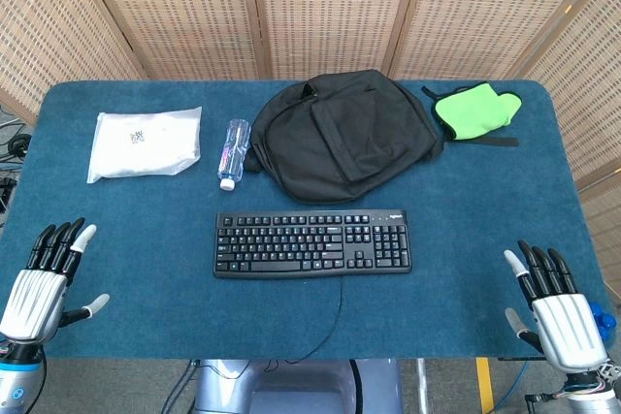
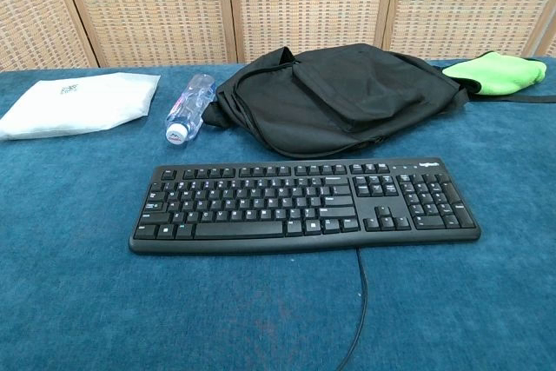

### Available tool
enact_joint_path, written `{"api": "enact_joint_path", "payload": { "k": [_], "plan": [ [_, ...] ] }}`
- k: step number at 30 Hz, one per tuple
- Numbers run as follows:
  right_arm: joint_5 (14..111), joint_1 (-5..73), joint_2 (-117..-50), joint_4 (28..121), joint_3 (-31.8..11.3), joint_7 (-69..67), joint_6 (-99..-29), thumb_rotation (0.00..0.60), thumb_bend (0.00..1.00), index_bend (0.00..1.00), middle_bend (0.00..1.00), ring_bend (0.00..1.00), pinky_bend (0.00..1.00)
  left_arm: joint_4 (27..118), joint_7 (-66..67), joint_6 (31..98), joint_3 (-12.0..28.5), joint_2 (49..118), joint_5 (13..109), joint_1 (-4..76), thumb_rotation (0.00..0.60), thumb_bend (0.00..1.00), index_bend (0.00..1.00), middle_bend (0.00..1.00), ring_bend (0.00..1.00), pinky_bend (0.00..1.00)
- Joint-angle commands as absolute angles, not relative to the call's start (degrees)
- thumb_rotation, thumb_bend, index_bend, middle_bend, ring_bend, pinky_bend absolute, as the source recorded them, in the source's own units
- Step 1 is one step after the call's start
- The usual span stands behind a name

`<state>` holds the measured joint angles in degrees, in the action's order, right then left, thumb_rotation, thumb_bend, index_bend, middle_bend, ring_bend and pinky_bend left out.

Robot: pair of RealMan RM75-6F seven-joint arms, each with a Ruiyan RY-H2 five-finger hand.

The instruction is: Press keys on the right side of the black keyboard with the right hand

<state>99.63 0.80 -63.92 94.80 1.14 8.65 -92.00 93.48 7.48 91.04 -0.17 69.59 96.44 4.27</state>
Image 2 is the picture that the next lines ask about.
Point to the black computer keyboard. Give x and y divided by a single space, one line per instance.
260 210

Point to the black fabric backpack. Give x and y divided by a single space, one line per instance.
330 101

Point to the clear plastic water bottle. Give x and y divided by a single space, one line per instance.
191 106

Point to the woven wooden folding screen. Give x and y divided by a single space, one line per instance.
278 1

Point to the blue table cloth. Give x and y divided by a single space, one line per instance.
130 280

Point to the white plastic package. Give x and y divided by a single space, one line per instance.
78 104

